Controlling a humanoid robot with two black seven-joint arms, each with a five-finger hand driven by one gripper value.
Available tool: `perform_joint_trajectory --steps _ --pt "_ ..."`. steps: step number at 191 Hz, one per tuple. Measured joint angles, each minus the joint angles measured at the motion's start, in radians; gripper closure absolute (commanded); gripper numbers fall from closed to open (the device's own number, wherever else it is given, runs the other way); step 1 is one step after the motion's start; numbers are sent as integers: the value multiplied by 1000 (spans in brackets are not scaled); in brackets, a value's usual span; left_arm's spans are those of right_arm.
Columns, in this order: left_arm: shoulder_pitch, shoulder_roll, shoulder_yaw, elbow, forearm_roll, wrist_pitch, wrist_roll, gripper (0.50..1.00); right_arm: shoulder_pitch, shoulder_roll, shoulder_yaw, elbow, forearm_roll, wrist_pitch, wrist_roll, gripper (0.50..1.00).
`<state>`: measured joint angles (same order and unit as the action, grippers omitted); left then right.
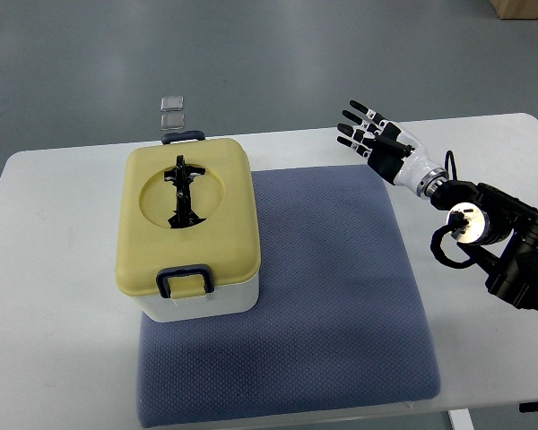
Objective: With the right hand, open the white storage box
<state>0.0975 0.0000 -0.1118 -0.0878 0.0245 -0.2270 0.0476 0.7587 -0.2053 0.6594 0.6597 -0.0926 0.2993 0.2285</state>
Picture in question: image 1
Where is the upper floor socket plate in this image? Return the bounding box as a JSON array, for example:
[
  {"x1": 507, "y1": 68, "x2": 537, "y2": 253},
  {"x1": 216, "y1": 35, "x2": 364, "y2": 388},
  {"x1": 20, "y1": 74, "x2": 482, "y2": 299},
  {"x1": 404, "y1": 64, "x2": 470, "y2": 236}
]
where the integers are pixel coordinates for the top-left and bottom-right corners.
[{"x1": 161, "y1": 95, "x2": 184, "y2": 112}]

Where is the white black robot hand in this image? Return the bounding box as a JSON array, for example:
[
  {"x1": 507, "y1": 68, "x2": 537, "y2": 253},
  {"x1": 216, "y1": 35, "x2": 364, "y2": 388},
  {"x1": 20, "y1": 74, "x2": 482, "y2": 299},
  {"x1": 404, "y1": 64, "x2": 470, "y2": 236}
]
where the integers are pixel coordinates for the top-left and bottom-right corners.
[{"x1": 337, "y1": 100, "x2": 448, "y2": 199}]

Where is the white storage box base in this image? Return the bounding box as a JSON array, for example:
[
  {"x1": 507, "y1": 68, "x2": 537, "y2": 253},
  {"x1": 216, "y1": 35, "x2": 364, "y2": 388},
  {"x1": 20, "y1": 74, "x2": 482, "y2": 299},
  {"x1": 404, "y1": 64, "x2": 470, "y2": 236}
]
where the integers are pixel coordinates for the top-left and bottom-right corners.
[{"x1": 133, "y1": 264, "x2": 259, "y2": 323}]

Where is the yellow storage box lid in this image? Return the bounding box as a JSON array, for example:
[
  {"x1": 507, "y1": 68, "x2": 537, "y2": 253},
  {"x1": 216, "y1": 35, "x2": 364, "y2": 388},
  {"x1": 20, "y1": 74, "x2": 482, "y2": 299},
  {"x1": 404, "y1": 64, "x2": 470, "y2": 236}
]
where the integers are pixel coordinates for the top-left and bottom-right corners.
[{"x1": 116, "y1": 138, "x2": 261, "y2": 298}]

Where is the blue grey cushion mat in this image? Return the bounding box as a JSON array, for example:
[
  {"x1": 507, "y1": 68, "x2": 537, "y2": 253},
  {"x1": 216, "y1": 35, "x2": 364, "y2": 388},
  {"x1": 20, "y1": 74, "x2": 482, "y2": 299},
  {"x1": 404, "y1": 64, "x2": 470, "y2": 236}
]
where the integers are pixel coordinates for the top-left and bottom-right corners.
[{"x1": 136, "y1": 165, "x2": 440, "y2": 427}]

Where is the brown cardboard box corner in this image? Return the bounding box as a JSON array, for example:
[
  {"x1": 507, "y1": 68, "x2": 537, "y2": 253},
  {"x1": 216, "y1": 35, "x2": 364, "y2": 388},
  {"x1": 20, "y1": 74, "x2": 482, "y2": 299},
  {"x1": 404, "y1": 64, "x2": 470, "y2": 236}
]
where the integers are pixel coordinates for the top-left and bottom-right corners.
[{"x1": 490, "y1": 0, "x2": 538, "y2": 20}]

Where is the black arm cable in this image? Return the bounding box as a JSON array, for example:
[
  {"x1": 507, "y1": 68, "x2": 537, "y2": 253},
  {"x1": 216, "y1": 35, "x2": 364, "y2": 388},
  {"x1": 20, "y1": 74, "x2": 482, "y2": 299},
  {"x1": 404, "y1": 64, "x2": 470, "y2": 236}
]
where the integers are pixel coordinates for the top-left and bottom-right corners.
[{"x1": 429, "y1": 150, "x2": 475, "y2": 270}]

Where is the white table leg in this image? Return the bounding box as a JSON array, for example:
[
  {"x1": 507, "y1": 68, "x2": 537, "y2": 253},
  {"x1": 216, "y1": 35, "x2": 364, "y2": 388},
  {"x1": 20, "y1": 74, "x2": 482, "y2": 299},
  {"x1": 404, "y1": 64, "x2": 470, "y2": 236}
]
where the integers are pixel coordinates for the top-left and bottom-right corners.
[{"x1": 447, "y1": 408, "x2": 475, "y2": 430}]

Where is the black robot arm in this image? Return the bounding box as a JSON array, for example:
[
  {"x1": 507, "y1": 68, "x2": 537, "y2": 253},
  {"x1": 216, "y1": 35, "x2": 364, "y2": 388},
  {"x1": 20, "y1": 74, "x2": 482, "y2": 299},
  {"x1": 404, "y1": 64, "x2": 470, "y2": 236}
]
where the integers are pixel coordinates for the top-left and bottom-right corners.
[{"x1": 428, "y1": 180, "x2": 538, "y2": 313}]

